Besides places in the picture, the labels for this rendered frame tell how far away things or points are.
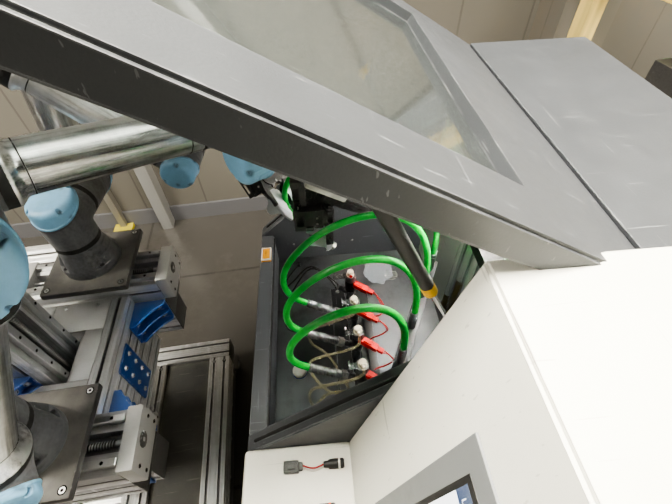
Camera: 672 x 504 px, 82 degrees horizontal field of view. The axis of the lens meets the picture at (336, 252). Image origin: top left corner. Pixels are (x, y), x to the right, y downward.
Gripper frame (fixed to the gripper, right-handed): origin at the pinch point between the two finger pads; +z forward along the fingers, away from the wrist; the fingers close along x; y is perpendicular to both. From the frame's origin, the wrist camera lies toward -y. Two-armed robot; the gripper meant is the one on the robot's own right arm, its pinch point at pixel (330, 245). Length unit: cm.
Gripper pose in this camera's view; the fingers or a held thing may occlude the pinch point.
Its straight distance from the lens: 87.7
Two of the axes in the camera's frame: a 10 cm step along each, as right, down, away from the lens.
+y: -10.0, 0.8, -0.4
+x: 0.8, 7.4, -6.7
